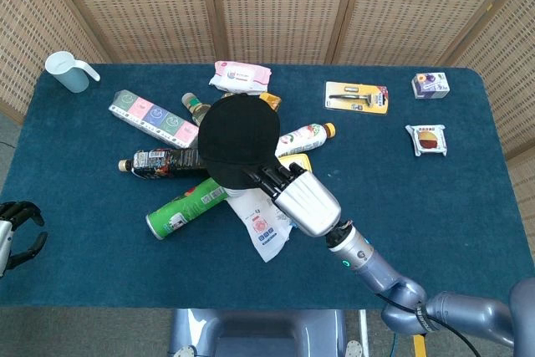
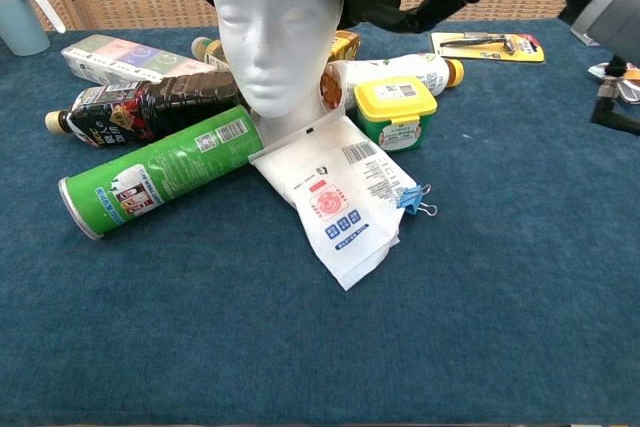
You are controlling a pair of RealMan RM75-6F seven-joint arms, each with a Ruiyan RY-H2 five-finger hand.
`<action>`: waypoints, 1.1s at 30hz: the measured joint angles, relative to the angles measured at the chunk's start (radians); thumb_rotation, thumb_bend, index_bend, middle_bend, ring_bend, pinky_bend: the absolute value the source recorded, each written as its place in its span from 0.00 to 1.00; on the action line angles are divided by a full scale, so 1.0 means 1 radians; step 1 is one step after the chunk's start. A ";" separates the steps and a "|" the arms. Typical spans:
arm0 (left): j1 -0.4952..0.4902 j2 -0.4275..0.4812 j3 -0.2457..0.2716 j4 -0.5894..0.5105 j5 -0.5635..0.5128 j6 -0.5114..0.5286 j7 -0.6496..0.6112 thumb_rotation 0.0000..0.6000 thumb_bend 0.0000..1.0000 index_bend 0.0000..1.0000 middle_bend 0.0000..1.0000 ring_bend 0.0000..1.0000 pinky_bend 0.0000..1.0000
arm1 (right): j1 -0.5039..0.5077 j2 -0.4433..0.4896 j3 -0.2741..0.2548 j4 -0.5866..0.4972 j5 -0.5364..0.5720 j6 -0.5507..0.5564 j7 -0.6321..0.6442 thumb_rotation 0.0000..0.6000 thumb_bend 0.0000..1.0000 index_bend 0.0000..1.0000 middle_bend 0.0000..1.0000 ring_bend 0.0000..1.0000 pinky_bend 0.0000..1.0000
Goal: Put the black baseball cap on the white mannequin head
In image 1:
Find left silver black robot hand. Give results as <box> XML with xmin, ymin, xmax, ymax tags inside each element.
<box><xmin>0</xmin><ymin>201</ymin><xmax>48</xmax><ymax>278</ymax></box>

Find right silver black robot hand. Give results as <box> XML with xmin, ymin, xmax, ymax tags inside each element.
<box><xmin>244</xmin><ymin>163</ymin><xmax>342</xmax><ymax>237</ymax></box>

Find black baseball cap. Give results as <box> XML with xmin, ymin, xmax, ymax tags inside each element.
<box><xmin>197</xmin><ymin>94</ymin><xmax>282</xmax><ymax>191</ymax></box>

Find yellow lidded food container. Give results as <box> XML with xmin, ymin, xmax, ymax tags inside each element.
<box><xmin>278</xmin><ymin>153</ymin><xmax>313</xmax><ymax>174</ymax></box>

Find white printed plastic bag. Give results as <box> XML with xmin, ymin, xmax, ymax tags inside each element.
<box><xmin>225</xmin><ymin>187</ymin><xmax>295</xmax><ymax>264</ymax></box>

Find white bottle with orange cap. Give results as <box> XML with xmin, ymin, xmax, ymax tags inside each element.
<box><xmin>273</xmin><ymin>122</ymin><xmax>337</xmax><ymax>158</ymax></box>

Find yellow red snack box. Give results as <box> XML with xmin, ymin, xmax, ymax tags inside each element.
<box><xmin>258</xmin><ymin>92</ymin><xmax>283</xmax><ymax>113</ymax></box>

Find razor in yellow blister pack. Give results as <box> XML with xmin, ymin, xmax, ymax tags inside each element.
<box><xmin>324</xmin><ymin>80</ymin><xmax>390</xmax><ymax>115</ymax></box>

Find green chips can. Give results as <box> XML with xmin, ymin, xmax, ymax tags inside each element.
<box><xmin>145</xmin><ymin>176</ymin><xmax>230</xmax><ymax>242</ymax></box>

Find blue felt table cloth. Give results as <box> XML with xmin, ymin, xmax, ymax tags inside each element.
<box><xmin>0</xmin><ymin>63</ymin><xmax>535</xmax><ymax>312</ymax></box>

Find red cake snack packet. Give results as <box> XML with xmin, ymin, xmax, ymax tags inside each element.
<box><xmin>405</xmin><ymin>124</ymin><xmax>448</xmax><ymax>158</ymax></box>

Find blue grey robot torso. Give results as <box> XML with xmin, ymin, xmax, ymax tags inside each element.
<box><xmin>169</xmin><ymin>309</ymin><xmax>364</xmax><ymax>357</ymax></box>

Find pink wet wipes pack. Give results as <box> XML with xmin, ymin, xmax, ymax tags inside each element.
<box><xmin>208</xmin><ymin>60</ymin><xmax>273</xmax><ymax>95</ymax></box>

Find white table leg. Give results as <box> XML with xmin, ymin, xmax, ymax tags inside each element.
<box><xmin>358</xmin><ymin>309</ymin><xmax>370</xmax><ymax>357</ymax></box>

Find dark drink bottle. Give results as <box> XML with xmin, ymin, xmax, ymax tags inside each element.
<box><xmin>117</xmin><ymin>145</ymin><xmax>210</xmax><ymax>180</ymax></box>

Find clear bottle with green label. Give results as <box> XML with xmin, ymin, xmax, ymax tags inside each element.
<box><xmin>181</xmin><ymin>92</ymin><xmax>212</xmax><ymax>126</ymax></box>

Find purple white carton box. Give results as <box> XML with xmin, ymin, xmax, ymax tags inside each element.
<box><xmin>410</xmin><ymin>72</ymin><xmax>451</xmax><ymax>100</ymax></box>

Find colourful tissue multipack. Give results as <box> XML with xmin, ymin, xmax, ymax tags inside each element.
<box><xmin>108</xmin><ymin>89</ymin><xmax>201</xmax><ymax>150</ymax></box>

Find white measuring jug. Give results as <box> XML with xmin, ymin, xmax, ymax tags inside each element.
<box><xmin>44</xmin><ymin>50</ymin><xmax>101</xmax><ymax>94</ymax></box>

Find woven bamboo folding screen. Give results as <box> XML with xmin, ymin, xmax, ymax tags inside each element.
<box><xmin>0</xmin><ymin>0</ymin><xmax>535</xmax><ymax>161</ymax></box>

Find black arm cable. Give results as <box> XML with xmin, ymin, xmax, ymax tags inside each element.
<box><xmin>375</xmin><ymin>292</ymin><xmax>484</xmax><ymax>357</ymax></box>

